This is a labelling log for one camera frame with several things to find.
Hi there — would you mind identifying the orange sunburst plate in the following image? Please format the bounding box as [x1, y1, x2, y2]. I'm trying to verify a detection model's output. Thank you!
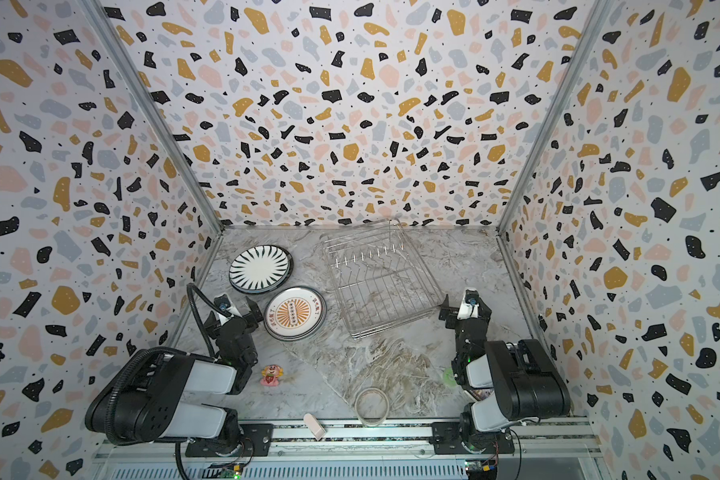
[264, 286, 327, 342]

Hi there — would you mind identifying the white striped plate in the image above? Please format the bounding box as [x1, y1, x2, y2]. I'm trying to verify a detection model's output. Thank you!
[228, 244, 293, 295]

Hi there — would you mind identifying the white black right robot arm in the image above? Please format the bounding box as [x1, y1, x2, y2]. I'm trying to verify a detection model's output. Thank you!
[433, 298, 571, 453]

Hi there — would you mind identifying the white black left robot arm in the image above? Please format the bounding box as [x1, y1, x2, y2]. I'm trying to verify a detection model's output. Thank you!
[84, 296, 264, 454]

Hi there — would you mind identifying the pink toy figure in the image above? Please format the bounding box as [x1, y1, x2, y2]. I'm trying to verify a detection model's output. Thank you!
[260, 364, 284, 387]

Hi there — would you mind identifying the green round lid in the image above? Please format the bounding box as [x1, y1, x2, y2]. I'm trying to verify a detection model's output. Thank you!
[442, 368, 458, 388]

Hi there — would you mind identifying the pink eraser block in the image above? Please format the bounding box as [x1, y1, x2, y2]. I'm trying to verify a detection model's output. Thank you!
[303, 413, 327, 441]

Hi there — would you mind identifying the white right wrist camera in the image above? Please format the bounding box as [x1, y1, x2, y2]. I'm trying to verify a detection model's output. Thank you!
[457, 289, 481, 320]

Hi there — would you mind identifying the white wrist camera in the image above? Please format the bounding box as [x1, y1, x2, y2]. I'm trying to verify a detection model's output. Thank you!
[213, 293, 240, 317]
[457, 289, 481, 320]

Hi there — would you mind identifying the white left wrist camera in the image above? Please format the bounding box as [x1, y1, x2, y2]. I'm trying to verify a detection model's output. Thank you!
[213, 293, 240, 317]

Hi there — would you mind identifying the stainless wire dish rack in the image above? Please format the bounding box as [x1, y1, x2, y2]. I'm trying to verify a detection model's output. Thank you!
[322, 220, 446, 340]

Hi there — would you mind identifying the clear tape ring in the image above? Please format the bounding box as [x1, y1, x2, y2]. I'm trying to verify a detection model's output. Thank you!
[353, 386, 391, 428]

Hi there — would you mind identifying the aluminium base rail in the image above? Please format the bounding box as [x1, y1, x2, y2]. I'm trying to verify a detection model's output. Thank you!
[93, 417, 610, 479]

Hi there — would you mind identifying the aluminium corner post left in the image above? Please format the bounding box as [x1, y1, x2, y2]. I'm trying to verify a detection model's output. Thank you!
[80, 1, 224, 236]

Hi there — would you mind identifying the aluminium corner post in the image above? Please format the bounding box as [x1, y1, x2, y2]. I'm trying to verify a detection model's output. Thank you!
[497, 0, 613, 238]
[80, 1, 224, 236]

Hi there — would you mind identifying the aluminium corner post right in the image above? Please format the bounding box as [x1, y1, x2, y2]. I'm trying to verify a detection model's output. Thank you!
[497, 0, 613, 238]

